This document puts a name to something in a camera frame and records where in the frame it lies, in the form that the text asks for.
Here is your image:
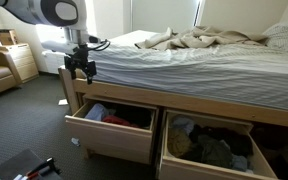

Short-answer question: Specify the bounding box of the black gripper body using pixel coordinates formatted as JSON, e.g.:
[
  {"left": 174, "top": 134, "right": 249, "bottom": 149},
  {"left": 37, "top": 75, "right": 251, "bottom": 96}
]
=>
[{"left": 63, "top": 44, "right": 98, "bottom": 78}]

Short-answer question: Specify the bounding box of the orange red cloth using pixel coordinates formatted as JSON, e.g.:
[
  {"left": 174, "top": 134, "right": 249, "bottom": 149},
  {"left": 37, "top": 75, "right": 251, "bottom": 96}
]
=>
[{"left": 102, "top": 114, "right": 141, "bottom": 130}]

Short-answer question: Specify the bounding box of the wooden drawer with dark clothes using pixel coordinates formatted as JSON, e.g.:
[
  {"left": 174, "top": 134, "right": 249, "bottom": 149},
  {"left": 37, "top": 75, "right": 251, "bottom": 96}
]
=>
[{"left": 156, "top": 109, "right": 279, "bottom": 180}]

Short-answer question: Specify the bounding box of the black cloth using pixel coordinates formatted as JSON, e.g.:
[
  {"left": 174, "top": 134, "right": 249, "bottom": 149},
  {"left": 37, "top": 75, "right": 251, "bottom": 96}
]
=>
[{"left": 112, "top": 104, "right": 152, "bottom": 130}]

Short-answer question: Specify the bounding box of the wooden drawer with blue cloth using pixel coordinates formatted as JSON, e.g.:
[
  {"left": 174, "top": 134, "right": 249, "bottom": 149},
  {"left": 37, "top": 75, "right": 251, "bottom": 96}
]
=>
[{"left": 64, "top": 95, "right": 160, "bottom": 165}]

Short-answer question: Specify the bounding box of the light blue cloth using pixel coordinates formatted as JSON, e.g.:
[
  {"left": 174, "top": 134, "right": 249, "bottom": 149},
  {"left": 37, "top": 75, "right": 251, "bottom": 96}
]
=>
[{"left": 171, "top": 115, "right": 196, "bottom": 135}]

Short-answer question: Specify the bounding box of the mustard brown cloth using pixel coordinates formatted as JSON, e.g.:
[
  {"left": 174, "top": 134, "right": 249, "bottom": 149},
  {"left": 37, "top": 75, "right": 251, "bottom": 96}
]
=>
[{"left": 167, "top": 127, "right": 194, "bottom": 158}]

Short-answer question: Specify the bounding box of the dark grey cloth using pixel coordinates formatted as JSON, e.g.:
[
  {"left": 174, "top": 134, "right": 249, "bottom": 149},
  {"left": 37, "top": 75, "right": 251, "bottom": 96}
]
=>
[{"left": 197, "top": 134, "right": 234, "bottom": 169}]

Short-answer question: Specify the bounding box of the small pale blue cloth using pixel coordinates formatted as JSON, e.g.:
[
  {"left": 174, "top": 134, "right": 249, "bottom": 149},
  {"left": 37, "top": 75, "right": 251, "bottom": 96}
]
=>
[{"left": 231, "top": 154, "right": 254, "bottom": 174}]

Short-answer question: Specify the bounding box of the white radiator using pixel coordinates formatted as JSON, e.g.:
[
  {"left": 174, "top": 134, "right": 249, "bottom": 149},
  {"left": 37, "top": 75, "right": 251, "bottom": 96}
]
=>
[{"left": 41, "top": 49, "right": 67, "bottom": 75}]

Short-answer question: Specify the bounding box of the white paper scrap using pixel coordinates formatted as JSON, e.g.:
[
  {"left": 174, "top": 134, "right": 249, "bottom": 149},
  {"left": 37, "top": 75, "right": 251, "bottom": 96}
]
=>
[{"left": 57, "top": 98, "right": 69, "bottom": 107}]

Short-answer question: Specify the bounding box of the wooden dresser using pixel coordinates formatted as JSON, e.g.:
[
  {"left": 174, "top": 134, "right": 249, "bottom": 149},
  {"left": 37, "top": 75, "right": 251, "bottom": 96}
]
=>
[{"left": 0, "top": 42, "right": 40, "bottom": 85}]

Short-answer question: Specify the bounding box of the small crumpled litter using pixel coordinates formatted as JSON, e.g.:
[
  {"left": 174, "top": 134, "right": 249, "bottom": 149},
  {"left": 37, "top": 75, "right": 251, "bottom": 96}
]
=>
[{"left": 70, "top": 137, "right": 81, "bottom": 147}]

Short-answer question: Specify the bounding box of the wooden box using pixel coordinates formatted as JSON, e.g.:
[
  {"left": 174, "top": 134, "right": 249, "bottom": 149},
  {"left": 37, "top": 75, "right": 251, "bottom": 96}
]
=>
[{"left": 0, "top": 28, "right": 19, "bottom": 46}]

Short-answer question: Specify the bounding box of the black orange bar clamp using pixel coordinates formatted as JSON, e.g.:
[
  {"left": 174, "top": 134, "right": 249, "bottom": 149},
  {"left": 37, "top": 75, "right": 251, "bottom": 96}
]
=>
[{"left": 25, "top": 157, "right": 62, "bottom": 178}]

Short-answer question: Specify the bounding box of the black work table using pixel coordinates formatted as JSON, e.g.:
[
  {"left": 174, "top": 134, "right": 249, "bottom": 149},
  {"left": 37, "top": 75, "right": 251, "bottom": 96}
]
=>
[{"left": 0, "top": 148, "right": 64, "bottom": 180}]

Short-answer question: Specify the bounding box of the striped sheet mattress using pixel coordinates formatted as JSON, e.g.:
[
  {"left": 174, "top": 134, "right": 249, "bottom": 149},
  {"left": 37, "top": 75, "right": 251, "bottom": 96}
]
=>
[{"left": 87, "top": 29, "right": 288, "bottom": 113}]

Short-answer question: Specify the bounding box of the beige crumpled blanket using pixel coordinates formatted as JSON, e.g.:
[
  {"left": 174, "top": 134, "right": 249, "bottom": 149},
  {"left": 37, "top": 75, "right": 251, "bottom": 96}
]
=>
[{"left": 134, "top": 25, "right": 270, "bottom": 52}]

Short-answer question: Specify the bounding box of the black clothes pile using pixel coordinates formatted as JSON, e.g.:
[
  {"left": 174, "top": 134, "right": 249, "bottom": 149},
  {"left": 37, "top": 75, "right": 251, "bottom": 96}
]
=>
[{"left": 187, "top": 123, "right": 254, "bottom": 158}]

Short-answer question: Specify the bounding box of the large striped pillow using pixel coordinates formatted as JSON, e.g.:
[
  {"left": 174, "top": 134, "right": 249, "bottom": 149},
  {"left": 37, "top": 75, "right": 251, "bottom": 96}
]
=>
[{"left": 263, "top": 20, "right": 288, "bottom": 52}]

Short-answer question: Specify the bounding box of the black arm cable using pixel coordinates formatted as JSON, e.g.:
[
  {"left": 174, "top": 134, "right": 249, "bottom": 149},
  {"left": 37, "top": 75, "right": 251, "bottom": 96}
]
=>
[{"left": 83, "top": 35, "right": 112, "bottom": 53}]

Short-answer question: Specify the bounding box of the wooden bed frame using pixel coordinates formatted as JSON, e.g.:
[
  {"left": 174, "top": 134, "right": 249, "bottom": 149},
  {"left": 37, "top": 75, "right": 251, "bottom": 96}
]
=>
[{"left": 57, "top": 65, "right": 288, "bottom": 130}]

